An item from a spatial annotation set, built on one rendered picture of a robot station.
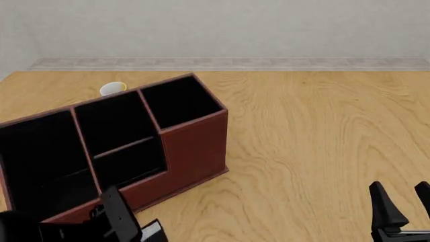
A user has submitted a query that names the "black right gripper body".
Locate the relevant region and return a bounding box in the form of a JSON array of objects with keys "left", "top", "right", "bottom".
[{"left": 370, "top": 226, "right": 430, "bottom": 242}]

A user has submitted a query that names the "white mug yellow inside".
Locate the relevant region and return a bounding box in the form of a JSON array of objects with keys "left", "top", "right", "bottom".
[{"left": 99, "top": 81, "right": 128, "bottom": 97}]

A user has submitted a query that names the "red-brown desk caddy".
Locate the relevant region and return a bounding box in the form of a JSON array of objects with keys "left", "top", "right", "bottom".
[{"left": 0, "top": 73, "right": 230, "bottom": 225}]

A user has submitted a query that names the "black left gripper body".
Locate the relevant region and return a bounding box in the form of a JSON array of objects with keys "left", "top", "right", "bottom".
[{"left": 139, "top": 218, "right": 171, "bottom": 242}]

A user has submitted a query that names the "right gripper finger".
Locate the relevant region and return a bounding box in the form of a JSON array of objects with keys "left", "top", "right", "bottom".
[
  {"left": 369, "top": 181, "right": 410, "bottom": 231},
  {"left": 413, "top": 180, "right": 430, "bottom": 216}
]

